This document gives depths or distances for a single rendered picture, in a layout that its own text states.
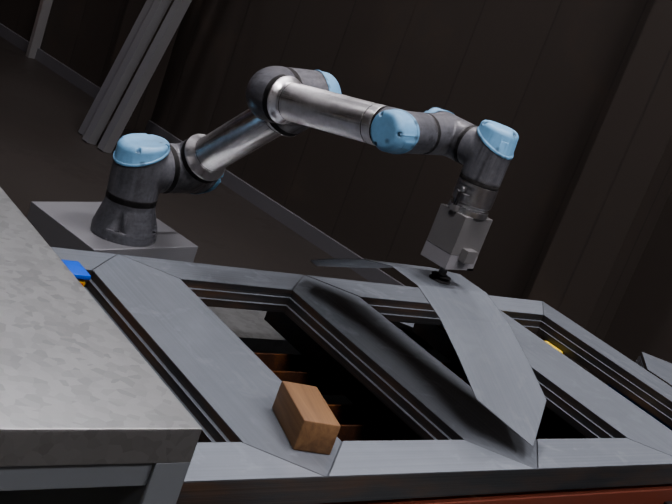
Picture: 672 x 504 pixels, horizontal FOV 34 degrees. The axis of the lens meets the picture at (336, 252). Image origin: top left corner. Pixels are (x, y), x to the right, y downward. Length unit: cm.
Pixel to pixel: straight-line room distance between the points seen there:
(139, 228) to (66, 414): 143
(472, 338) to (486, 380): 9
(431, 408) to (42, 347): 89
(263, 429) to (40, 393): 57
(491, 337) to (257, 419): 52
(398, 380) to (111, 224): 83
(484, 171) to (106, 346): 91
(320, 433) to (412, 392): 40
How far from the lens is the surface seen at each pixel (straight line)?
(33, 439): 104
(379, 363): 201
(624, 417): 228
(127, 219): 247
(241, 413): 163
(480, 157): 194
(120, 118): 618
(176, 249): 254
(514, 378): 193
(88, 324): 128
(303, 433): 157
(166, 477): 114
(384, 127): 189
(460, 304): 197
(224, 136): 241
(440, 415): 189
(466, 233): 196
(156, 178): 247
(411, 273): 199
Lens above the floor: 155
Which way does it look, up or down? 16 degrees down
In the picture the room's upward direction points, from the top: 20 degrees clockwise
